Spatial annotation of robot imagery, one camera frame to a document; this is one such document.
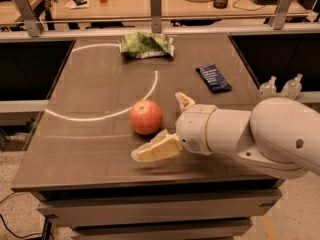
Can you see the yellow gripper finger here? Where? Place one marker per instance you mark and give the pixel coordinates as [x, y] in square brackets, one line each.
[163, 146]
[184, 101]

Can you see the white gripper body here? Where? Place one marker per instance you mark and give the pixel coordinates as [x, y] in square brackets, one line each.
[192, 128]

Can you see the red apple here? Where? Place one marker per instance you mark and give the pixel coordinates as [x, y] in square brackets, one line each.
[145, 117]

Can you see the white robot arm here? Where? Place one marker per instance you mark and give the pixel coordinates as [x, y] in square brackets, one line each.
[280, 137]

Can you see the blue rxbar wrapper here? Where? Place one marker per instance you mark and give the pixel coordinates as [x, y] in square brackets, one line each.
[213, 78]

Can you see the green chip bag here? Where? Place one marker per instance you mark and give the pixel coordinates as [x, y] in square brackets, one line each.
[142, 45]

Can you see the clear plastic bottle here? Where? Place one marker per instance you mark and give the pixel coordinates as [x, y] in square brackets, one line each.
[292, 87]
[268, 89]

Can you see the lower cabinet drawer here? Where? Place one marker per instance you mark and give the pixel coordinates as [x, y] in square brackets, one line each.
[188, 230]

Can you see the cabinet drawer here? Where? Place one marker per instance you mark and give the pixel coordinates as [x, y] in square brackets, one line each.
[160, 208]
[188, 230]

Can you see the black mesh pen holder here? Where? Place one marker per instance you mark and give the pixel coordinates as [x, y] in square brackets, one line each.
[220, 4]

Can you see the upper cabinet drawer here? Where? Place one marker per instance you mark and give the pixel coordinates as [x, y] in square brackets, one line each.
[160, 208]

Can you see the middle metal rail bracket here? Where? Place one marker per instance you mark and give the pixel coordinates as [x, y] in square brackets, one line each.
[156, 15]

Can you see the metal rail bracket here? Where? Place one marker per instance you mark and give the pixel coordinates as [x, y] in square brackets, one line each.
[279, 18]
[33, 26]
[156, 15]

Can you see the right metal rail bracket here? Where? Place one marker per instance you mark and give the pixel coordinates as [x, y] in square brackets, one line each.
[279, 18]

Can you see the left metal rail bracket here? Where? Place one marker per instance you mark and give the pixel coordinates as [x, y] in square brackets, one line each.
[33, 26]

